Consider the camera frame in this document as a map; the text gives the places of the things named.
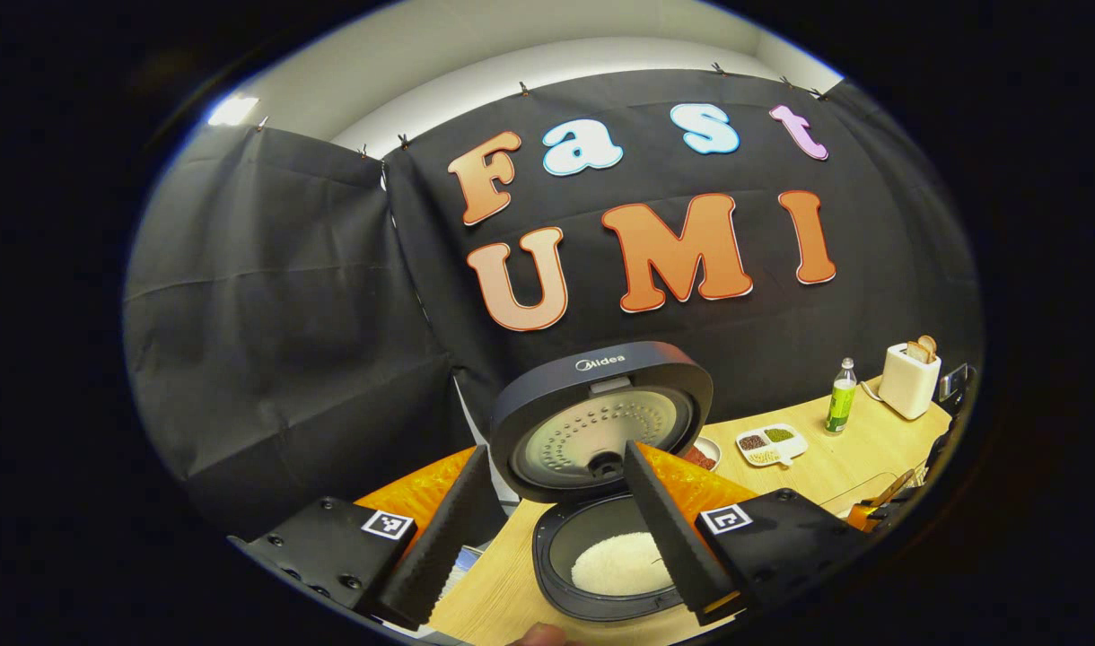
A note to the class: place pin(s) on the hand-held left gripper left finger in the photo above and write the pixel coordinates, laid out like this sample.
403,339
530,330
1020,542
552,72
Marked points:
444,538

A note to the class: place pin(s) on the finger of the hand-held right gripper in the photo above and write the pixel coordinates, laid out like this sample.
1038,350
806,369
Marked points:
860,516

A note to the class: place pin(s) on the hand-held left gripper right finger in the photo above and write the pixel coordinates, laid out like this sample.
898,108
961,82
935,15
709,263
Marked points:
669,538

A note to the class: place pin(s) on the white rice heap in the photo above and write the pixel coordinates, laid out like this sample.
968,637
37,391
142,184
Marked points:
615,565

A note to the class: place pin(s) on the dark grey rice cooker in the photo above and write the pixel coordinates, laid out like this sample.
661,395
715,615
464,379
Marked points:
547,395

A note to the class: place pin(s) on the clear plastic container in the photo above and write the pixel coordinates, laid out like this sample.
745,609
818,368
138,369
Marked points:
857,493

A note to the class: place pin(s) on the white blue paper sheet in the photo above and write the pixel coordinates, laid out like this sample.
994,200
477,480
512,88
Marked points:
468,560

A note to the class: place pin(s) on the toast bread slice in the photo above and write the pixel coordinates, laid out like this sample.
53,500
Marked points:
930,345
917,353

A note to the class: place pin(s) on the white toaster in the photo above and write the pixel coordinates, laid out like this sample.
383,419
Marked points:
906,390

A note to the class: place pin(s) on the red meat piece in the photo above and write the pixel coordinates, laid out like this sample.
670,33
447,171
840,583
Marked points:
700,458

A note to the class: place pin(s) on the round white plate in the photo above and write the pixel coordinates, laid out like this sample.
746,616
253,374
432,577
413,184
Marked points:
711,449

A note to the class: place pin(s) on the yellow bean heap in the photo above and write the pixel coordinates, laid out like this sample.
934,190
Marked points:
765,457

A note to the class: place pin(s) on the white divided dish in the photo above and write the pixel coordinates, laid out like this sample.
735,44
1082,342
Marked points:
772,446

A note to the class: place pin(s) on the green drink bottle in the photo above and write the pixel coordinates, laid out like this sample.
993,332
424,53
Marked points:
840,404

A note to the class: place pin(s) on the green bean heap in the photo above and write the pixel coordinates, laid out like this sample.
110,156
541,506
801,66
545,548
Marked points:
779,435

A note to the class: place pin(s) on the brown bean heap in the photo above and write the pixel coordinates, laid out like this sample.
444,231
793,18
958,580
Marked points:
753,441

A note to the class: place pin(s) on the black backdrop cloth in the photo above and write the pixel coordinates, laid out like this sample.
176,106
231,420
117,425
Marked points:
287,314

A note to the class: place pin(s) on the ceiling light panel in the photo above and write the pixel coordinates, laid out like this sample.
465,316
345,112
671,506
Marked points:
233,109

